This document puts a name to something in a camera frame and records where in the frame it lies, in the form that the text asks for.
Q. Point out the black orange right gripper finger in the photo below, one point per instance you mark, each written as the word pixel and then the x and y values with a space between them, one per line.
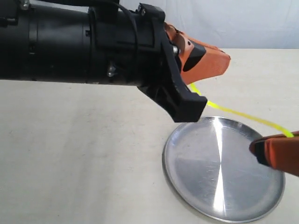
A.
pixel 257 147

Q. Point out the black fixed left gripper finger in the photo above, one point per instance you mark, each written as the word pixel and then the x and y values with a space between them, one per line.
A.
pixel 170 91

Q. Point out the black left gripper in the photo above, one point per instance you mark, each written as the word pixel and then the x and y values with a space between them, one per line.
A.
pixel 131 48

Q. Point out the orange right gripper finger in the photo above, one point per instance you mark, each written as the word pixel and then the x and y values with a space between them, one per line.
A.
pixel 283 154

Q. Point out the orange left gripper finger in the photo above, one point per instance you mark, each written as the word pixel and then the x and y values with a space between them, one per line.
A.
pixel 198 60

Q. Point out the thin yellow strip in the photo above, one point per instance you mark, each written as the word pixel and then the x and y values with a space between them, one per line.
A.
pixel 273 125

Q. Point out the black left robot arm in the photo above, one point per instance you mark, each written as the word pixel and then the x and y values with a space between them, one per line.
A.
pixel 44 43

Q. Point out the white backdrop cloth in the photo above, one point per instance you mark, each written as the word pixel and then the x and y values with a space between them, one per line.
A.
pixel 237 24

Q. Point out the round silver metal plate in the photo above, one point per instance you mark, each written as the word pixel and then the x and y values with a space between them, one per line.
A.
pixel 209 165

